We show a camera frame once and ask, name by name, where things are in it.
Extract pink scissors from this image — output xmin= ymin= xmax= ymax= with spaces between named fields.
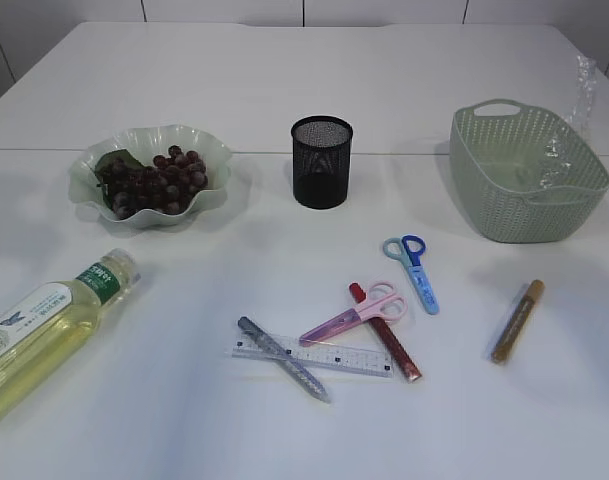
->
xmin=299 ymin=281 xmax=408 ymax=347

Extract grey glitter pen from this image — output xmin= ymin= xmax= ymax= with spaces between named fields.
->
xmin=237 ymin=316 xmax=331 ymax=404

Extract black mesh pen holder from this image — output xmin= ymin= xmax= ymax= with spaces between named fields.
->
xmin=291 ymin=115 xmax=353 ymax=210

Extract clear plastic ruler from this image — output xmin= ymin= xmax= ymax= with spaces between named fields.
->
xmin=231 ymin=333 xmax=394 ymax=378

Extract gold glitter pen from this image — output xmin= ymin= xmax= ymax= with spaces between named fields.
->
xmin=490 ymin=279 xmax=545 ymax=364

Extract purple grape bunch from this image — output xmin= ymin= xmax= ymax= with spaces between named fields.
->
xmin=94 ymin=145 xmax=209 ymax=220

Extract green tea bottle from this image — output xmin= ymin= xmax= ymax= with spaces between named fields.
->
xmin=0 ymin=249 xmax=140 ymax=421

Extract blue scissors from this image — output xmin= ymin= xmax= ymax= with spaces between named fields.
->
xmin=382 ymin=234 xmax=440 ymax=315

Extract green woven plastic basket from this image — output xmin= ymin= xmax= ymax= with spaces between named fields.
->
xmin=449 ymin=99 xmax=609 ymax=244

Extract clear plastic sheet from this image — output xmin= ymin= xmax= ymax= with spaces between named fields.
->
xmin=539 ymin=54 xmax=597 ymax=189

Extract red glitter pen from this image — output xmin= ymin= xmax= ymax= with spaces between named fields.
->
xmin=349 ymin=281 xmax=422 ymax=383

